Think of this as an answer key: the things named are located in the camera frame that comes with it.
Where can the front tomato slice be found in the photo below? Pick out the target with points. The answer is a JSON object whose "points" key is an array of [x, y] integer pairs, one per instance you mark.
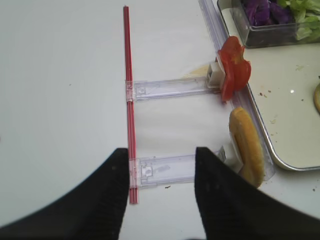
{"points": [[227, 53]]}

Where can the left long clear rail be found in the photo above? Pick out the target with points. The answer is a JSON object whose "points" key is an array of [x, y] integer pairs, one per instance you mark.
{"points": [[218, 32]]}

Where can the upper left clear rail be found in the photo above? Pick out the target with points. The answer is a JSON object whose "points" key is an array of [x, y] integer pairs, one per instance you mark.
{"points": [[148, 90]]}

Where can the clear plastic salad container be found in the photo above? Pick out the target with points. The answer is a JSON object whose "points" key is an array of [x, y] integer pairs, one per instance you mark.
{"points": [[264, 36]]}

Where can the lower left clear rail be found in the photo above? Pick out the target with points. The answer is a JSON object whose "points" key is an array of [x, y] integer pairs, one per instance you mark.
{"points": [[147, 172]]}

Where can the white pusher block upper left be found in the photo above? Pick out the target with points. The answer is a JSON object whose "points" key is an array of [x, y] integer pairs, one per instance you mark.
{"points": [[215, 74]]}

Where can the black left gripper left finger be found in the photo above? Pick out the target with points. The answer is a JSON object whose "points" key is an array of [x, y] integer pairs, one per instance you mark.
{"points": [[94, 210]]}

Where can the white pusher block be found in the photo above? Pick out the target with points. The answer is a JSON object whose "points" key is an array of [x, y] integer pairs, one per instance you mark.
{"points": [[215, 74], [230, 155]]}

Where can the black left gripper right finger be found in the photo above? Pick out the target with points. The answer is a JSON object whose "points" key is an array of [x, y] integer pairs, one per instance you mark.
{"points": [[232, 209]]}

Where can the white pusher block lower left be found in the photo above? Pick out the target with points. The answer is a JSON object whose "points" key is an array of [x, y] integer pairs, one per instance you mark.
{"points": [[230, 155]]}

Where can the purple cabbage leaves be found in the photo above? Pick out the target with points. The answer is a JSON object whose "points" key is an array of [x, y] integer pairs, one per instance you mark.
{"points": [[267, 12]]}

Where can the green lettuce pile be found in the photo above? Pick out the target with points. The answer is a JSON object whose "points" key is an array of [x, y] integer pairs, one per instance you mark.
{"points": [[306, 14]]}

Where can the cream metal serving tray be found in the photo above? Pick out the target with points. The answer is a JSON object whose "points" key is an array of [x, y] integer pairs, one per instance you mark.
{"points": [[283, 81]]}

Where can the upright bun half left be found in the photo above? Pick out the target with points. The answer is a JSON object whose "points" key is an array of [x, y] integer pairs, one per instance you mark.
{"points": [[246, 137]]}

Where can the back tomato slice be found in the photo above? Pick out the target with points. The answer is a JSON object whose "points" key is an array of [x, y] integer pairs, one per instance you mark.
{"points": [[242, 70]]}

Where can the tomato slice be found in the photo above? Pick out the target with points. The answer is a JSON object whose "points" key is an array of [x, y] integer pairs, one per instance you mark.
{"points": [[227, 53], [242, 70]]}

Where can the left red straw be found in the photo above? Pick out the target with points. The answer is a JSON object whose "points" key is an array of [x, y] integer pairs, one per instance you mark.
{"points": [[132, 151]]}

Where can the bottom bun slice on tray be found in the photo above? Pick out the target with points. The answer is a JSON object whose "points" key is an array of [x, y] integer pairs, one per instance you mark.
{"points": [[316, 97]]}

